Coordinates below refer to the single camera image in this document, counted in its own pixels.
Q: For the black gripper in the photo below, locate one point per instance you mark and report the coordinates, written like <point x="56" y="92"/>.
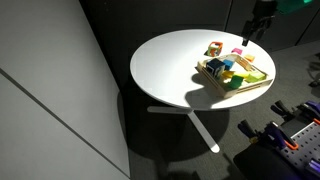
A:
<point x="264" y="10"/>

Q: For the pink block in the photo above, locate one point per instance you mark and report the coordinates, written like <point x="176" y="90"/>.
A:
<point x="236" y="51"/>

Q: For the orange block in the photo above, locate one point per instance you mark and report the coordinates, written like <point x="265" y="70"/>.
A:
<point x="249" y="58"/>

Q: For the small blue block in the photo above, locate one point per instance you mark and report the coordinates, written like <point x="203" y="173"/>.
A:
<point x="229" y="63"/>

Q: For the lime green block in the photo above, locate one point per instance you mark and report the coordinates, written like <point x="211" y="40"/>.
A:
<point x="255" y="77"/>

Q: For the yellow block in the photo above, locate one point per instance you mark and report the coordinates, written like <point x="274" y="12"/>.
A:
<point x="228" y="74"/>

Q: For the wooden tray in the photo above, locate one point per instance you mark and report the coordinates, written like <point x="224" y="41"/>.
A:
<point x="210" y="83"/>

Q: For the black chair base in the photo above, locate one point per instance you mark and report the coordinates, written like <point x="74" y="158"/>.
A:
<point x="316" y="80"/>

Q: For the blue clamp with orange trigger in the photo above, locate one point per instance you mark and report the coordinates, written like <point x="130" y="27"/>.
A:
<point x="308" y="111"/>

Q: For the orange black clamp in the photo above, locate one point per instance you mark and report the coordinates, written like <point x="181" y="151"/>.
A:
<point x="273" y="136"/>

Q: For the white table base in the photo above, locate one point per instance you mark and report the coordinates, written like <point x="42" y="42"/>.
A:
<point x="203" y="130"/>

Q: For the perforated metal breadboard plate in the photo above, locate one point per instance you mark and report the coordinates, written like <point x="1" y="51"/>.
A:
<point x="306" y="143"/>

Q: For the dark robot mounting table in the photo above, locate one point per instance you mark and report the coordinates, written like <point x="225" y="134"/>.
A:
<point x="256" y="165"/>

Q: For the multicolor open frame cube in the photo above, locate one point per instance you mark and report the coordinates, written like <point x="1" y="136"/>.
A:
<point x="215" y="49"/>

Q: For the aluminum rail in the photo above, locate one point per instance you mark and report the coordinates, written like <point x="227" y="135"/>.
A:
<point x="315" y="165"/>

